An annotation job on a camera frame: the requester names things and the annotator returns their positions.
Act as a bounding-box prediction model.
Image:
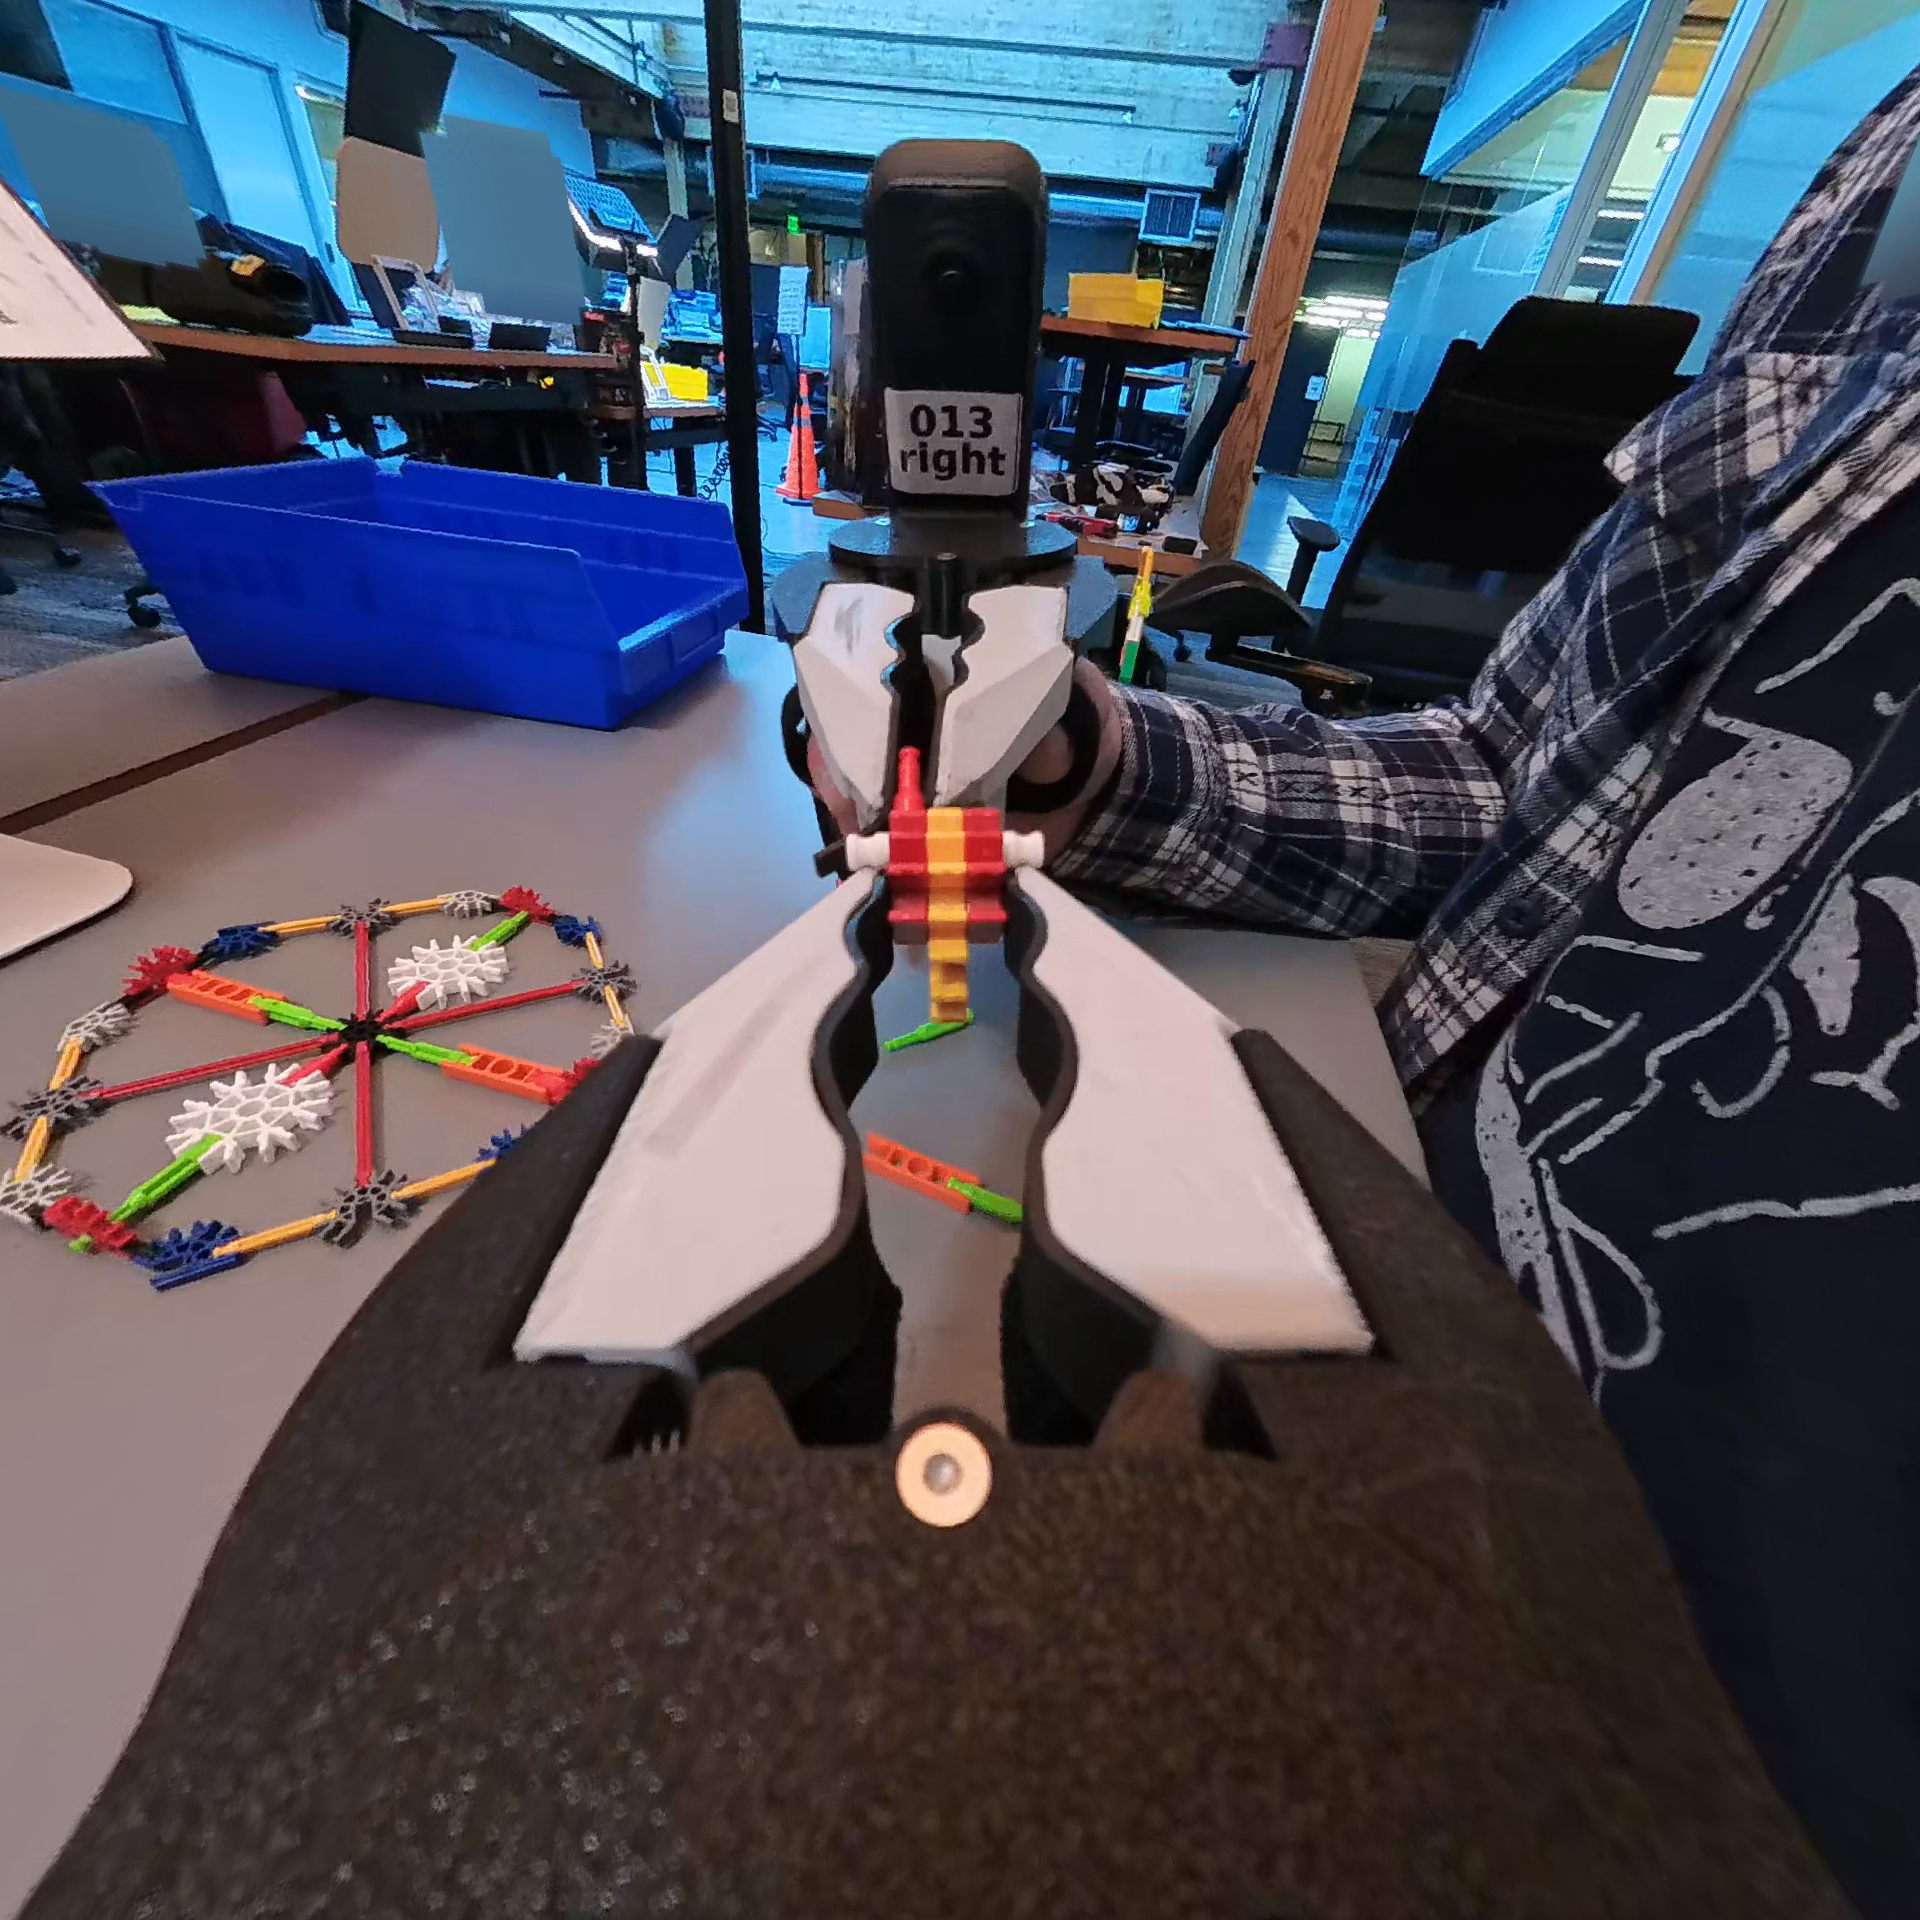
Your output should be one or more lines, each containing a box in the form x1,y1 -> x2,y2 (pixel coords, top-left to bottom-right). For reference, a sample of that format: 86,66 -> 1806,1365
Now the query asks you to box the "orange traffic cone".
773,370 -> 829,504

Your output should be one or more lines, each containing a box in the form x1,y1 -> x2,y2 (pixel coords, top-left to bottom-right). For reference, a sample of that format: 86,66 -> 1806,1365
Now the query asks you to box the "person's right hand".
1032,685 -> 1124,872

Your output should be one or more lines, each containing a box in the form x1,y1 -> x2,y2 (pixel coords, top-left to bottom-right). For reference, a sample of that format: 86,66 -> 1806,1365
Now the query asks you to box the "black panel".
344,0 -> 460,159

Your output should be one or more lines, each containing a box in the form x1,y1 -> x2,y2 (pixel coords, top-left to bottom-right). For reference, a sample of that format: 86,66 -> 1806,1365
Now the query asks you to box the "black metal pole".
703,0 -> 771,635

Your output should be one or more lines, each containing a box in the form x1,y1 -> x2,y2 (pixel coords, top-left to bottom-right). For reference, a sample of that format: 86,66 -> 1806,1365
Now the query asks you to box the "white paper sheet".
0,176 -> 165,366

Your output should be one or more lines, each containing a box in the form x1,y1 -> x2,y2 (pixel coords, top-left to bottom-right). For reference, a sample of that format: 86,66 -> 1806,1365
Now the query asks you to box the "red yellow toy block assembly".
817,801 -> 1048,1029

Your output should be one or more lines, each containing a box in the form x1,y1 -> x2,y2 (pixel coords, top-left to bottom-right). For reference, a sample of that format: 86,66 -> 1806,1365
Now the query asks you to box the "brown cardboard sheet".
333,134 -> 445,271

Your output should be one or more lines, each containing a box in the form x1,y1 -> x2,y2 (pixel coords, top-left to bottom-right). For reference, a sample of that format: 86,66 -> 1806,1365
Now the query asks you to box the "wooden post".
1197,0 -> 1387,559

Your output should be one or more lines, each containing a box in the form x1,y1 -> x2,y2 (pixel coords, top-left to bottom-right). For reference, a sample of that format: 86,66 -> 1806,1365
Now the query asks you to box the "long wooden desk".
126,313 -> 641,497

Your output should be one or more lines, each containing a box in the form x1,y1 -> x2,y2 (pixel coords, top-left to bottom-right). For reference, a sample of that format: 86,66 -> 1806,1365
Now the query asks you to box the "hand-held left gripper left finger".
514,870 -> 889,1368

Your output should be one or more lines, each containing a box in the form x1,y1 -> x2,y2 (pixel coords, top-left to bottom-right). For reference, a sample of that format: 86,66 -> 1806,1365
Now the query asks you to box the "orange connector with green rod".
863,1131 -> 1026,1224

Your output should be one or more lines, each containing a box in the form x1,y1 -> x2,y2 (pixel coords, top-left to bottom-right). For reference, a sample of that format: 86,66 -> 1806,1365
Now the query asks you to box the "small wooden desk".
1034,311 -> 1255,467

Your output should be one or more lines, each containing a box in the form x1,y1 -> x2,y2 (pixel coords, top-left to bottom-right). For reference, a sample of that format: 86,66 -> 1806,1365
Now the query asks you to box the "person's right forearm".
1051,682 -> 1511,939

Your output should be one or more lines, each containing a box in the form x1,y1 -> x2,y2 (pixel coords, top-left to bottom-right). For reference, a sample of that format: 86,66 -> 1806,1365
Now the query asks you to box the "black office chair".
1155,294 -> 1705,719

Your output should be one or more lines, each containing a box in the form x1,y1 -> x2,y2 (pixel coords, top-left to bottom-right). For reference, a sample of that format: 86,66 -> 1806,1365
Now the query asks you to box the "colourful toy wheel construction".
0,884 -> 641,1291

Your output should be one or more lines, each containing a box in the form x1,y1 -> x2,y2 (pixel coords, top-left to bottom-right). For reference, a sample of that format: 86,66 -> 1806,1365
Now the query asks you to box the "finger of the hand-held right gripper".
789,581 -> 921,819
927,584 -> 1078,811

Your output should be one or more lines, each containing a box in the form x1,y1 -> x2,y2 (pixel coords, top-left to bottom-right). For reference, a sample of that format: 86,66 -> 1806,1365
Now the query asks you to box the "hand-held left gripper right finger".
1004,866 -> 1379,1364

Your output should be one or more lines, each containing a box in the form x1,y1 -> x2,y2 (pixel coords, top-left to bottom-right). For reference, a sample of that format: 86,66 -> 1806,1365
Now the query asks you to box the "plain blue plastic bin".
86,454 -> 752,731

